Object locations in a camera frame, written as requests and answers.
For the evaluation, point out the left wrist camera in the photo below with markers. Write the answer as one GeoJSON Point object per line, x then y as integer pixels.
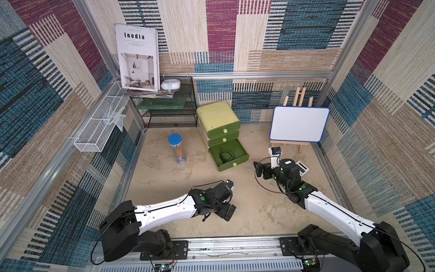
{"type": "Point", "coordinates": [229, 184]}

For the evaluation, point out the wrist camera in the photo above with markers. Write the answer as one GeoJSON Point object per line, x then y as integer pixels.
{"type": "Point", "coordinates": [274, 155]}
{"type": "Point", "coordinates": [229, 184]}

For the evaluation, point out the clear pencil tub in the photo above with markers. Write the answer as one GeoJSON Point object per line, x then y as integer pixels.
{"type": "Point", "coordinates": [175, 140]}

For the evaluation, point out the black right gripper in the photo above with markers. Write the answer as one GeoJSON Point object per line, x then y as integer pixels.
{"type": "Point", "coordinates": [267, 170]}

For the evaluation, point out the white wire basket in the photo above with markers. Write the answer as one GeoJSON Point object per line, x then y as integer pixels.
{"type": "Point", "coordinates": [106, 117]}

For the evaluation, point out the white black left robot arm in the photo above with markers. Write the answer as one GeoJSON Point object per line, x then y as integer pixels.
{"type": "Point", "coordinates": [129, 228]}

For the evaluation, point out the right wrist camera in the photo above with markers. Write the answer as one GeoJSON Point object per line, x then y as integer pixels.
{"type": "Point", "coordinates": [274, 155]}

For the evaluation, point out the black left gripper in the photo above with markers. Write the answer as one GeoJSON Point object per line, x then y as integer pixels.
{"type": "Point", "coordinates": [224, 213]}

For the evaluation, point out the grey calculator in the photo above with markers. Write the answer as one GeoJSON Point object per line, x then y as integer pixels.
{"type": "Point", "coordinates": [302, 168]}

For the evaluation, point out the blue framed whiteboard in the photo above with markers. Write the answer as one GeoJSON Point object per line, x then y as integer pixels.
{"type": "Point", "coordinates": [299, 124]}

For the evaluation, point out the black wire shelf rack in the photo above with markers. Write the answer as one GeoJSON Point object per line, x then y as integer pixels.
{"type": "Point", "coordinates": [168, 109]}

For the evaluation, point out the Inedia magazine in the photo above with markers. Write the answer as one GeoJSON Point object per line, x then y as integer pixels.
{"type": "Point", "coordinates": [138, 57]}

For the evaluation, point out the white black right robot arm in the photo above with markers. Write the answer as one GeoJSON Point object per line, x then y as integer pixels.
{"type": "Point", "coordinates": [370, 246]}

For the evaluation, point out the black earphones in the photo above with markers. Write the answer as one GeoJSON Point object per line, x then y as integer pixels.
{"type": "Point", "coordinates": [226, 156]}

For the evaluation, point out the white oval device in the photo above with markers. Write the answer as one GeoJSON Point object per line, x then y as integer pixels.
{"type": "Point", "coordinates": [170, 84]}

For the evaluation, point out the green drawer cabinet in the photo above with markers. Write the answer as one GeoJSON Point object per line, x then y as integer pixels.
{"type": "Point", "coordinates": [220, 128]}

